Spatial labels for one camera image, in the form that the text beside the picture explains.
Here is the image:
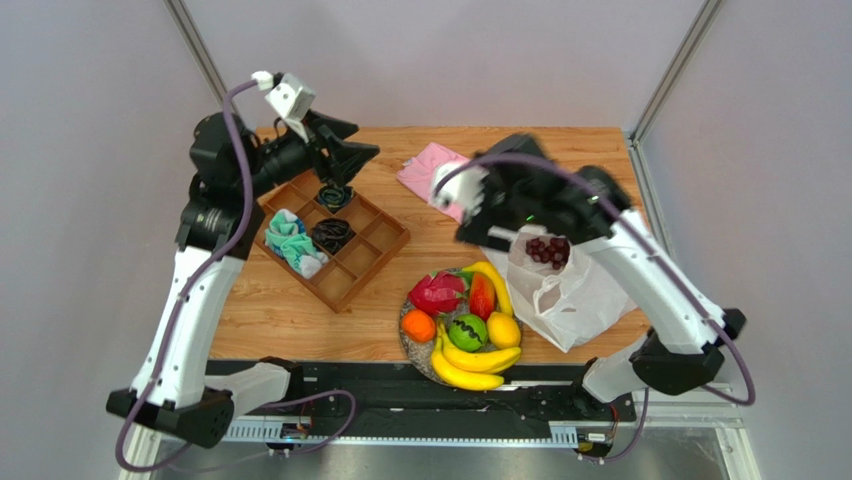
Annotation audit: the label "pink folded cloth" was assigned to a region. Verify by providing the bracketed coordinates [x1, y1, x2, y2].
[396, 142, 469, 223]

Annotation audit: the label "yellow fake lemon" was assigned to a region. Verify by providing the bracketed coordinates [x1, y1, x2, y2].
[486, 311, 522, 349]

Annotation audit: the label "brown wooden divided tray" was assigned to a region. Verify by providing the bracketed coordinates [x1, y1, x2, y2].
[255, 172, 410, 313]

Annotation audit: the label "orange fake orange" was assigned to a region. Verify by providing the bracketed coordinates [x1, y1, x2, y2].
[400, 309, 437, 343]

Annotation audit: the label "single yellow fake banana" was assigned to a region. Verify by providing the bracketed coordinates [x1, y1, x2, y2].
[461, 261, 514, 317]

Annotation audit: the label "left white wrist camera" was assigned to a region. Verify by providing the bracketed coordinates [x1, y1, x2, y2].
[251, 71, 316, 143]

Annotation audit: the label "green fake melon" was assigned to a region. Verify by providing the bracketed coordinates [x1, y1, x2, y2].
[448, 314, 489, 353]

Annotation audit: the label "white teal rolled sock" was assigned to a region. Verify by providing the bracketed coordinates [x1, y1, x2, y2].
[264, 209, 329, 280]

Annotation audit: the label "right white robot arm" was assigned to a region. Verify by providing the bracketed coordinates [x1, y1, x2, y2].
[431, 134, 746, 403]

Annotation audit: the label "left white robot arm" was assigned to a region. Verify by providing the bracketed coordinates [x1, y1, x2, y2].
[106, 111, 380, 448]

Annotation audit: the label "dark red fake grapes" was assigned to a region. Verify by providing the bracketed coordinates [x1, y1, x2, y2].
[525, 237, 571, 271]

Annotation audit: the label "red fake dragon fruit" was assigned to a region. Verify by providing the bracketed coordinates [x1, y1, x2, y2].
[407, 270, 469, 316]

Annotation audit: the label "white plastic bag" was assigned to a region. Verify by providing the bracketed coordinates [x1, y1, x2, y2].
[481, 226, 637, 352]

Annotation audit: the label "speckled round plate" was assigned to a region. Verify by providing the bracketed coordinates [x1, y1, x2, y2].
[398, 267, 524, 389]

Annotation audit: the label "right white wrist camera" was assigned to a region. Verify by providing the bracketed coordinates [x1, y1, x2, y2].
[428, 161, 487, 223]

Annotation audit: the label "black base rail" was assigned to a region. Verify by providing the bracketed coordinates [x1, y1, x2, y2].
[226, 362, 638, 444]

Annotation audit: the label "yellow fake banana bunch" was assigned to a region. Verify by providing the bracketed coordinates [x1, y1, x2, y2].
[430, 324, 522, 391]

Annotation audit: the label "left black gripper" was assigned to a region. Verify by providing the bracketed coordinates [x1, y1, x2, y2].
[240, 110, 380, 200]

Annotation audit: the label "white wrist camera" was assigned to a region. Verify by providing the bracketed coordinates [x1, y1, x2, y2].
[428, 161, 487, 223]
[251, 71, 316, 143]

